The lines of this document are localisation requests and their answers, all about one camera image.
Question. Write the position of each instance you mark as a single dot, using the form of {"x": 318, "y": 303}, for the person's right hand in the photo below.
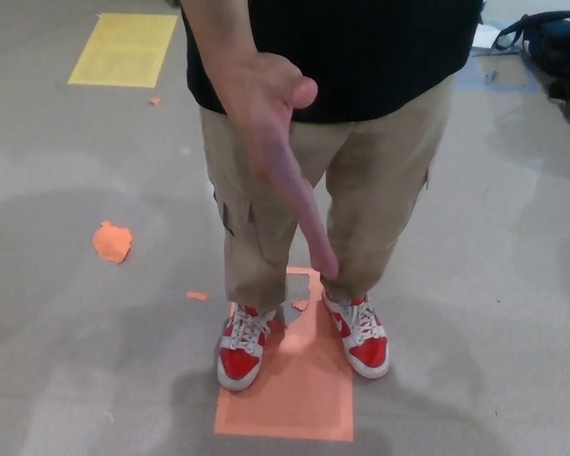
{"x": 266, "y": 119}

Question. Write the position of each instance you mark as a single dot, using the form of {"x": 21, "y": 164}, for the person's right forearm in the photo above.
{"x": 218, "y": 28}

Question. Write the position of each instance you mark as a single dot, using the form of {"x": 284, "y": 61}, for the person's right red white sneaker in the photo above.
{"x": 237, "y": 366}

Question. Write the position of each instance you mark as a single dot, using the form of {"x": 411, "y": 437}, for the person's red white sneaker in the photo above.
{"x": 237, "y": 366}
{"x": 368, "y": 354}

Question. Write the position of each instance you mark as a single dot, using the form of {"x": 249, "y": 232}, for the person's left red white sneaker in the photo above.
{"x": 368, "y": 354}

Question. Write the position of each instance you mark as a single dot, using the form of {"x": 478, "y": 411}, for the tiny orange paper scrap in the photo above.
{"x": 156, "y": 101}

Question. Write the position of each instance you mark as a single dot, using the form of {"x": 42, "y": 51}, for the black t-shirt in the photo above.
{"x": 361, "y": 57}

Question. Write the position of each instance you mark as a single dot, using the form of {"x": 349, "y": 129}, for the khaki cargo trousers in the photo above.
{"x": 385, "y": 166}

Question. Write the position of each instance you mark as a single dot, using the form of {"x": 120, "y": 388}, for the yellow paper sheet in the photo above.
{"x": 123, "y": 52}

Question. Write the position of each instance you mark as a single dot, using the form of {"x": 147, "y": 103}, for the curled orange paper scrap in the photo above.
{"x": 300, "y": 304}

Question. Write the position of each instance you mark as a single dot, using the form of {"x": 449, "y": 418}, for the small flat orange paper scrap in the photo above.
{"x": 197, "y": 296}

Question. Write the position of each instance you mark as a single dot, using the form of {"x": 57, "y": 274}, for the large torn orange paper piece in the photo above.
{"x": 111, "y": 242}

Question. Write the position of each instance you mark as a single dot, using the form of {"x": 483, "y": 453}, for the white paper sheet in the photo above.
{"x": 487, "y": 35}

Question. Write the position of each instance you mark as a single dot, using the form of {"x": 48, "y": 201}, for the orange paper sheet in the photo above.
{"x": 290, "y": 399}

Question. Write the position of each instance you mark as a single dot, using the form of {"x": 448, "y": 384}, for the dark blue backpack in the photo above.
{"x": 556, "y": 43}

